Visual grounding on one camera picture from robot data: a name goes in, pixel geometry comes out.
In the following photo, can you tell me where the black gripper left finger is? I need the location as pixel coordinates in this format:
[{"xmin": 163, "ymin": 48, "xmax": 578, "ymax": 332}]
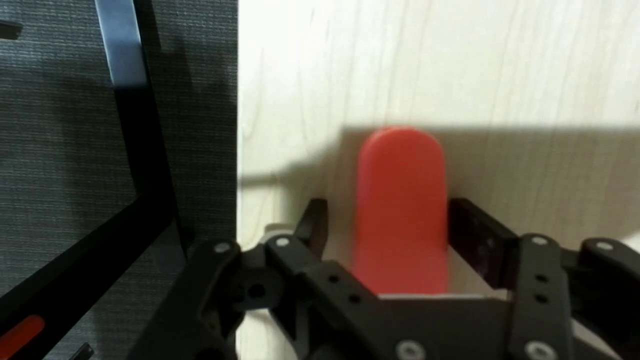
[{"xmin": 127, "ymin": 198, "xmax": 417, "ymax": 360}]

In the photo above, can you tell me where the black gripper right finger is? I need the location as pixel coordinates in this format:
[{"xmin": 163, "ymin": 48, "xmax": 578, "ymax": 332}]
[{"xmin": 448, "ymin": 198, "xmax": 640, "ymax": 360}]

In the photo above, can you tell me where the orange block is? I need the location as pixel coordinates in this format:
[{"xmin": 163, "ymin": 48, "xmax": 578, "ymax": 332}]
[{"xmin": 353, "ymin": 129, "xmax": 448, "ymax": 297}]

